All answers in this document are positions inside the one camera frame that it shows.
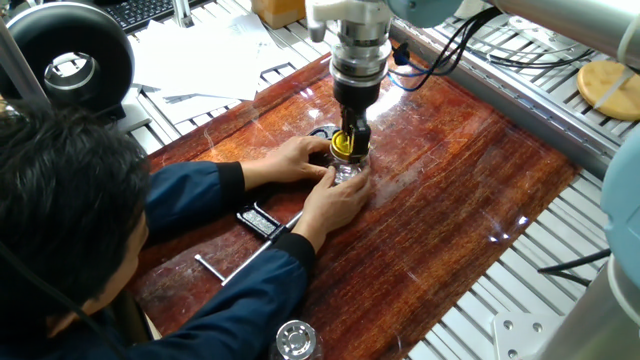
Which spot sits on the round wooden stand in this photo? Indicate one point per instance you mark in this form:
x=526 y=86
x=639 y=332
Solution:
x=607 y=90

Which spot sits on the wood grain table mat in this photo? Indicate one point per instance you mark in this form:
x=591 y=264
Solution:
x=425 y=240

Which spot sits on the silver robot mount plate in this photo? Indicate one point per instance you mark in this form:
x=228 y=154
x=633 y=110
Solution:
x=522 y=335

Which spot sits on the person's left hand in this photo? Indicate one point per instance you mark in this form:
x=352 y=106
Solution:
x=287 y=162

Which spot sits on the orange cardboard box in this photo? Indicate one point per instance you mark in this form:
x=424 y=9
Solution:
x=282 y=10

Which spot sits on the large blank white paper sheet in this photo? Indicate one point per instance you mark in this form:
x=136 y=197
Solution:
x=200 y=65

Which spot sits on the silver flanged mount base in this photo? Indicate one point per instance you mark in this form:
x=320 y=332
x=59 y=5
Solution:
x=535 y=30

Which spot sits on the glass jar with silver lid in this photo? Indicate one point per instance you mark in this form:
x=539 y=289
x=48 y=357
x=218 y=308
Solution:
x=296 y=340

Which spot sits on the person's blue jacket torso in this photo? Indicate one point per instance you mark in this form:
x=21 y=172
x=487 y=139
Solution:
x=60 y=345

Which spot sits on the gold metal jar lid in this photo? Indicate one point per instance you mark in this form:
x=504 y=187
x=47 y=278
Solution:
x=340 y=145

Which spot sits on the aluminium strut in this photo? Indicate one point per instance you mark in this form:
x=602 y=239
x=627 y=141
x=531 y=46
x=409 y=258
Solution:
x=20 y=70

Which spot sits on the silver metal post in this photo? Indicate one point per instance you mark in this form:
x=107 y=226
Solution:
x=182 y=12

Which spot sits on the person's head black hair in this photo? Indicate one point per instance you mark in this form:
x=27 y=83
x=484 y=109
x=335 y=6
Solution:
x=70 y=205

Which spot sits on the left forearm in blue sleeve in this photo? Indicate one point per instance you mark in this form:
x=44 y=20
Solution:
x=192 y=195

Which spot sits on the right forearm in blue sleeve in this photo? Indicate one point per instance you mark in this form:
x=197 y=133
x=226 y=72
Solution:
x=235 y=305

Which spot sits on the black computer keyboard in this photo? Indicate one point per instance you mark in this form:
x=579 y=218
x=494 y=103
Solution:
x=135 y=10

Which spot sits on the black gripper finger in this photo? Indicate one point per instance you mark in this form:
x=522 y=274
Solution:
x=361 y=140
x=346 y=120

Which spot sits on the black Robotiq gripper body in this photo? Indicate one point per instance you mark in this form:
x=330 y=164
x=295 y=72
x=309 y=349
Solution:
x=357 y=96

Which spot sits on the clear glass jar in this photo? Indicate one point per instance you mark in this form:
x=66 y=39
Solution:
x=346 y=170

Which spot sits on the black table side panel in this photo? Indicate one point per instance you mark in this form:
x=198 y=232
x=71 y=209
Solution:
x=132 y=317

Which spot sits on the aluminium table rail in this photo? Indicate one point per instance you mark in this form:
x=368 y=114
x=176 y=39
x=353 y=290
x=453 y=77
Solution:
x=510 y=110

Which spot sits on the black C-clamp with steel screw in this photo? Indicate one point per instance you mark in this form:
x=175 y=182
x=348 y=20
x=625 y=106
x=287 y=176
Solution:
x=260 y=220

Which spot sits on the person's right hand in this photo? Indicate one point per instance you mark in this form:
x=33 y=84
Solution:
x=330 y=205

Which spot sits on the printed white paper sheet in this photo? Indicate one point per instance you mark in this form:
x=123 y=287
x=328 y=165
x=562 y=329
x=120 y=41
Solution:
x=252 y=42

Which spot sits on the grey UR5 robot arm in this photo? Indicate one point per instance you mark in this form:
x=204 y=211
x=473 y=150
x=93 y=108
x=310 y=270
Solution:
x=620 y=215

